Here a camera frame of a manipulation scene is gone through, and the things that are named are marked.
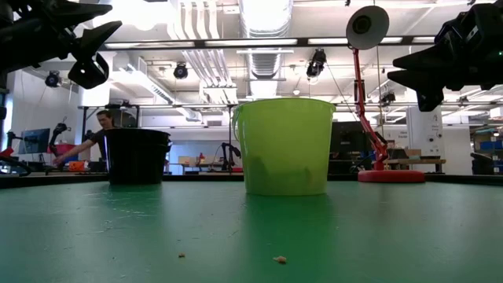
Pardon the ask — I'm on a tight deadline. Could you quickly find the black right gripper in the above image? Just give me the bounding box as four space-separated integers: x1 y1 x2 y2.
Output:
386 0 503 113

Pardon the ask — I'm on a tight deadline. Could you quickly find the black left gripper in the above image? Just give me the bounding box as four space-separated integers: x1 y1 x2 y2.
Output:
0 0 123 90

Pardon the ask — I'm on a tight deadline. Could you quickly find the red desk lamp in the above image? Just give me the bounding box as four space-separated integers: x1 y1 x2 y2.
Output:
345 4 428 183

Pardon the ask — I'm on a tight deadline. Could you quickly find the wooden background table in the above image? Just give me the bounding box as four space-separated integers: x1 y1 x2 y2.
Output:
387 157 447 166

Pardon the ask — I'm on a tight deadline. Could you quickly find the large black screen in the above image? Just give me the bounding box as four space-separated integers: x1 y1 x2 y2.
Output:
329 120 374 176

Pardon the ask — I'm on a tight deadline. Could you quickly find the person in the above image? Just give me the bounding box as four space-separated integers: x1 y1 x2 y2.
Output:
52 109 119 167

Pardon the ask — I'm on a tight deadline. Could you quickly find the computer monitor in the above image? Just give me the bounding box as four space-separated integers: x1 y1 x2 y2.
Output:
19 127 51 155

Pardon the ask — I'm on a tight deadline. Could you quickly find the black plastic bucket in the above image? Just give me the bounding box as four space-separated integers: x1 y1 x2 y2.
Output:
104 127 174 186

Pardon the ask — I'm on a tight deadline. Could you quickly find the green plastic bucket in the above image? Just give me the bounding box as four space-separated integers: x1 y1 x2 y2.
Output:
231 97 337 197

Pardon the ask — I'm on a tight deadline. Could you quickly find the green table mat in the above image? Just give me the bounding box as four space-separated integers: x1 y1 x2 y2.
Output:
0 178 503 283

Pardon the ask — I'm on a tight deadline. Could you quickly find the black background frame stand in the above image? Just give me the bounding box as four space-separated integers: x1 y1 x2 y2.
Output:
77 102 233 174

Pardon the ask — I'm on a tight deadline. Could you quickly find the silver ventilation duct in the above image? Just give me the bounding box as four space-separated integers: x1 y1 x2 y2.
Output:
239 0 294 99

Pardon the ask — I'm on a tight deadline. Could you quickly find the black table frame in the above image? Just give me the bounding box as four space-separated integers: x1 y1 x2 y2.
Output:
0 172 503 189

